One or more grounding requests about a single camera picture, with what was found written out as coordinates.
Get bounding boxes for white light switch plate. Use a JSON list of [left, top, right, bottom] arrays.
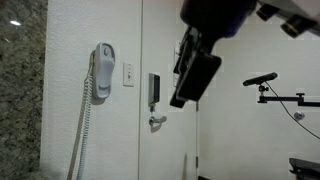
[[122, 61, 136, 88]]

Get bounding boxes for white coiled phone cord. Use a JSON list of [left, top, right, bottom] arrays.
[[65, 59, 96, 180]]

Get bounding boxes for white door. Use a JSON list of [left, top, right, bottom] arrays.
[[139, 0, 199, 180]]

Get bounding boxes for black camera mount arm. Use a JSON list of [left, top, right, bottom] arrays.
[[257, 84, 320, 108]]

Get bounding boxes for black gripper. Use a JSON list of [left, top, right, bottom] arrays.
[[169, 0, 259, 109]]

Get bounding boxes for silver door lever handle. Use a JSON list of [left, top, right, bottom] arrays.
[[148, 115, 168, 127]]

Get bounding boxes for black electronic door lock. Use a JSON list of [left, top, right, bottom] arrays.
[[148, 72, 161, 108]]

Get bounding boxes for black chair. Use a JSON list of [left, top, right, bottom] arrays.
[[288, 157, 320, 180]]

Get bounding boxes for black bar camera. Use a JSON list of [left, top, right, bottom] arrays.
[[242, 72, 279, 87]]

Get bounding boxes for silver round wall doorstop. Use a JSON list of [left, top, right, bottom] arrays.
[[293, 111, 306, 121]]

